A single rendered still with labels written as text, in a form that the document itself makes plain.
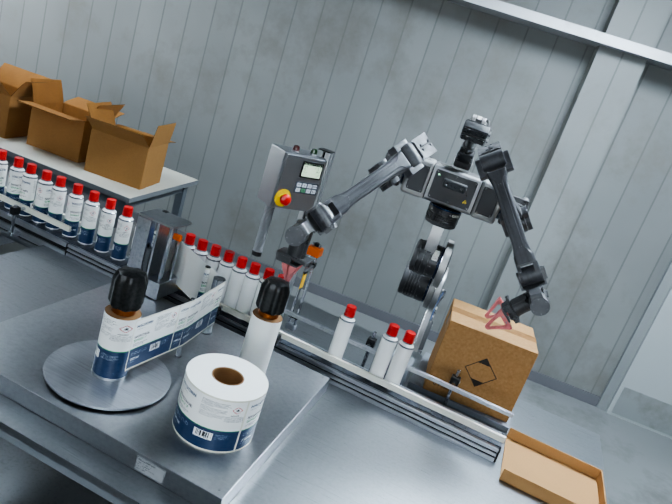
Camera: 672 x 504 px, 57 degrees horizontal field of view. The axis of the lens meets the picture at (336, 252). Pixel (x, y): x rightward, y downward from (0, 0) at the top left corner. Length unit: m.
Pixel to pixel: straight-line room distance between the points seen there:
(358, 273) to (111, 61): 2.58
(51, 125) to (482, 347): 2.75
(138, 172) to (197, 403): 2.26
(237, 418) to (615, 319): 3.72
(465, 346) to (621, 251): 2.75
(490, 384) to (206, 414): 1.04
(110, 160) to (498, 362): 2.40
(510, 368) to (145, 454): 1.20
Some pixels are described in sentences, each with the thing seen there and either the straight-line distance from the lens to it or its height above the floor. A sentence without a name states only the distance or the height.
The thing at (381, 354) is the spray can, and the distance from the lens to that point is 1.96.
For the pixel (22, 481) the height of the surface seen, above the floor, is 0.22.
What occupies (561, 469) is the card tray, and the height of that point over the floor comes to 0.83.
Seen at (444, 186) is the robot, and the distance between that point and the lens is 2.43.
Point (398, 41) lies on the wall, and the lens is 4.57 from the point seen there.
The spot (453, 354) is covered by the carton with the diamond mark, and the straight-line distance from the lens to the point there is 2.11.
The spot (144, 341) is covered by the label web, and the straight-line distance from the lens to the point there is 1.66.
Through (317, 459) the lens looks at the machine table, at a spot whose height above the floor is 0.83.
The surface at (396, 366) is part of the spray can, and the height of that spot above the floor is 0.97.
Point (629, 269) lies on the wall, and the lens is 4.75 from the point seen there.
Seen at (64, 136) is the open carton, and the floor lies 0.90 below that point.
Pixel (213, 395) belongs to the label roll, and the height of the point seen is 1.02.
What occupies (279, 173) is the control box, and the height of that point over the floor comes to 1.40.
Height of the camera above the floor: 1.81
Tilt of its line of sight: 17 degrees down
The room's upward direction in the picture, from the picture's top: 19 degrees clockwise
